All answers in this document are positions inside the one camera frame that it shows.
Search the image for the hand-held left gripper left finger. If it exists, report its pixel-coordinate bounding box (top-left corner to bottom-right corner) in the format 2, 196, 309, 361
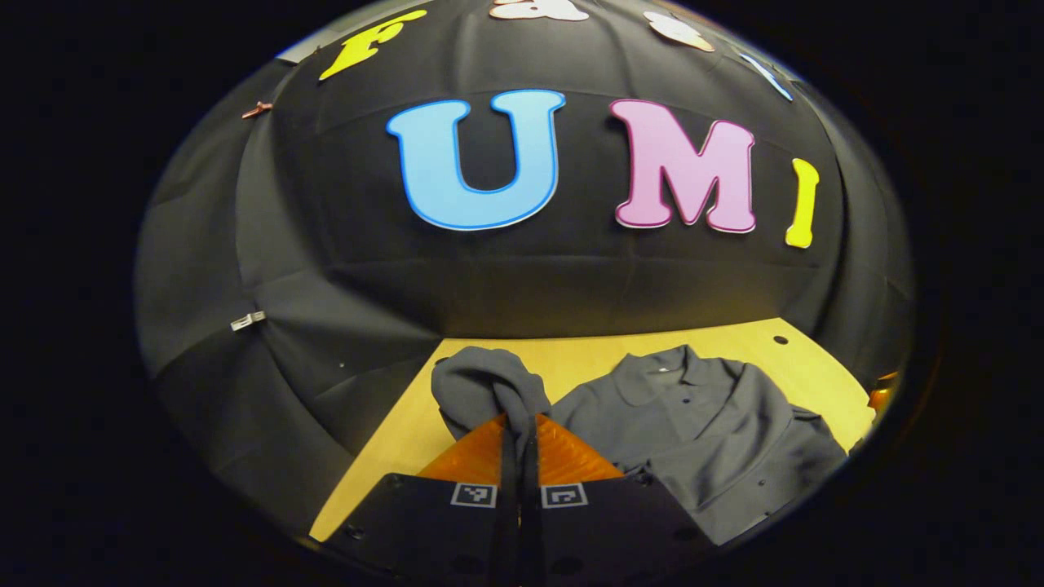
322, 412, 523, 587

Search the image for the grey button shirt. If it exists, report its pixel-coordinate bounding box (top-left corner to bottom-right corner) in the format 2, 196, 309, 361
431, 344, 853, 547

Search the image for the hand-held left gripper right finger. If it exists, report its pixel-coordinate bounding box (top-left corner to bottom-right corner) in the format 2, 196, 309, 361
522, 412, 719, 587

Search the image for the black backdrop cloth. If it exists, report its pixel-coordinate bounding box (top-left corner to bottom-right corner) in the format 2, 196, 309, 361
135, 0, 914, 539

